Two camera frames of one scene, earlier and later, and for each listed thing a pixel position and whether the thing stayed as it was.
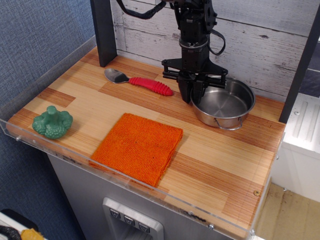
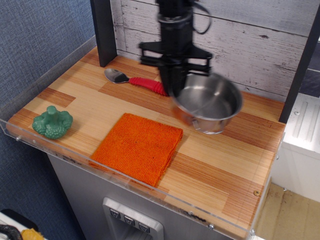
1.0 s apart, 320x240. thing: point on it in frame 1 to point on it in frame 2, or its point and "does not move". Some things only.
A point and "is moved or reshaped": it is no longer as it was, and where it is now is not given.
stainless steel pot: [227, 108] is moved or reshaped
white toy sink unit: [297, 166] does not move
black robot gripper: [194, 64] to [176, 45]
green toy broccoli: [52, 124] does not move
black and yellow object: [14, 226] does not move
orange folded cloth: [139, 148] does not move
